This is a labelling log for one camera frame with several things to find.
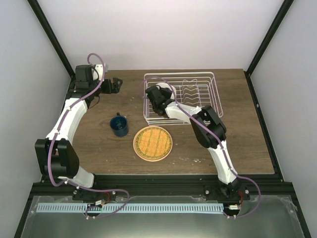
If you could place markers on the black frame post right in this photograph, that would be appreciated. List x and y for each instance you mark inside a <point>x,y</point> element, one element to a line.
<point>284,8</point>

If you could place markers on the black front frame rail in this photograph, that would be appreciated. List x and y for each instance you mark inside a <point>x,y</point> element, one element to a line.
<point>166,185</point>

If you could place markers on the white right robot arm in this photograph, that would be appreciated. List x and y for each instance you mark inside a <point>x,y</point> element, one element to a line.
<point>208,128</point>

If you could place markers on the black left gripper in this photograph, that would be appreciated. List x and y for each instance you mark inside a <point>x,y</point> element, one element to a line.
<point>115,88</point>

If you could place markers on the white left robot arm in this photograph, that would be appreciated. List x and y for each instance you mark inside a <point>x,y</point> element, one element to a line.
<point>55,153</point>

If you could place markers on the white scalloped bowl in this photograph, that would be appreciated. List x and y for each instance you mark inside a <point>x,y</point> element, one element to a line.
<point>166,90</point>

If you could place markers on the white wire dish rack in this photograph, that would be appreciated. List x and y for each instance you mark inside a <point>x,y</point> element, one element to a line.
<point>195,89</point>

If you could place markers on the black frame post left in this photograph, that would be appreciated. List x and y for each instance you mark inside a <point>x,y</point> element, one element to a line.
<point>36,8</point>

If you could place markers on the blue mug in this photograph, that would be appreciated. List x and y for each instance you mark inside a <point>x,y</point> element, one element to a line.
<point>119,125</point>

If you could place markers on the orange woven pattern plate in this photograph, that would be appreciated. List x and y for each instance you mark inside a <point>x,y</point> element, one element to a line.
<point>152,143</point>

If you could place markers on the black frame post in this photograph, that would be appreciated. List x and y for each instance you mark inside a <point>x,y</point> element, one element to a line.
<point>36,8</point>
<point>284,8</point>

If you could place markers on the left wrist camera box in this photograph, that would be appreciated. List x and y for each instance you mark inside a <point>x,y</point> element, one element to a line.
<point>98,71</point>

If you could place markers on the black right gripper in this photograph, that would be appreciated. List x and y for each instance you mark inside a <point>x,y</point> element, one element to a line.
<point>166,92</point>

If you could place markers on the light blue slotted cable duct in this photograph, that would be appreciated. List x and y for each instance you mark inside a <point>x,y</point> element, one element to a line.
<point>208,208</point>

